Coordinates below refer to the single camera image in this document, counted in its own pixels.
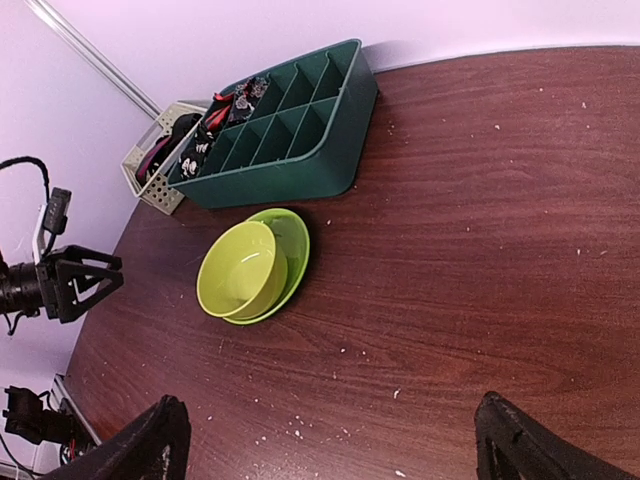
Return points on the green divided organizer tray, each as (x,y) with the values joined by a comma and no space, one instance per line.
(303,141)

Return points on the red black rolled tie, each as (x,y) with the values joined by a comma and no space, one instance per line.
(218,111)

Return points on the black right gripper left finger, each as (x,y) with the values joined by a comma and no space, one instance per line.
(155,445)

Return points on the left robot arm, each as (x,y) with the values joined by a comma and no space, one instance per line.
(20,292)

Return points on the left aluminium frame post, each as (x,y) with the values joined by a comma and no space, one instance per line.
(93,56)

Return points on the pale green perforated basket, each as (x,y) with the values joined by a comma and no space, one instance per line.
(157,192)

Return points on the lime green plate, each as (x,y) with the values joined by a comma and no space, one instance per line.
(292,235)

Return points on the red navy striped tie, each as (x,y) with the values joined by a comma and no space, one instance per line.
(153,159)

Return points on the black white patterned rolled tie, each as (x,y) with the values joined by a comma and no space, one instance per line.
(193,158)

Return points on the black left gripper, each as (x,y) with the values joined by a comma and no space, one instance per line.
(87,278)

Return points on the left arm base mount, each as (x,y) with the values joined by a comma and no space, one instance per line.
(30,416)

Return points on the dark floral rolled tie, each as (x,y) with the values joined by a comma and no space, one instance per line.
(246,98)

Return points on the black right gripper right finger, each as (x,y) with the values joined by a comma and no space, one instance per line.
(512,445)

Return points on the lime green bowl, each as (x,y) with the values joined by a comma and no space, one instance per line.
(243,273)

